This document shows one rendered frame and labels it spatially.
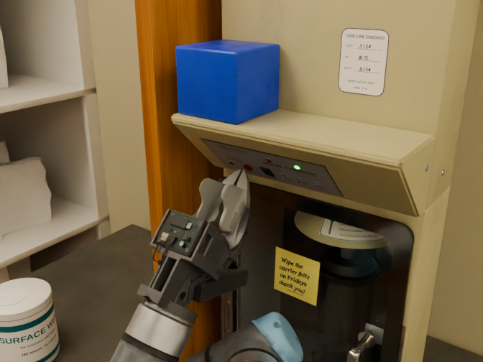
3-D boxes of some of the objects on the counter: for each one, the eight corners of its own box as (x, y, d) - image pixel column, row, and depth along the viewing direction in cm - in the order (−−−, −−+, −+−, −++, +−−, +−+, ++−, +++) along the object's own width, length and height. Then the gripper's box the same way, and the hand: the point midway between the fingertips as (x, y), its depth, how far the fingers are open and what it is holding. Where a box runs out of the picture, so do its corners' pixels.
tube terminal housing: (292, 326, 118) (308, -41, 90) (436, 387, 101) (512, -45, 72) (225, 392, 100) (218, -45, 71) (387, 482, 82) (465, -52, 53)
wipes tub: (37, 327, 118) (26, 270, 112) (72, 350, 111) (64, 289, 105) (-19, 358, 108) (-32, 298, 103) (17, 386, 101) (4, 322, 96)
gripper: (173, 314, 59) (251, 154, 64) (119, 288, 64) (195, 141, 69) (209, 331, 65) (276, 184, 71) (157, 306, 70) (224, 171, 76)
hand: (241, 181), depth 72 cm, fingers closed
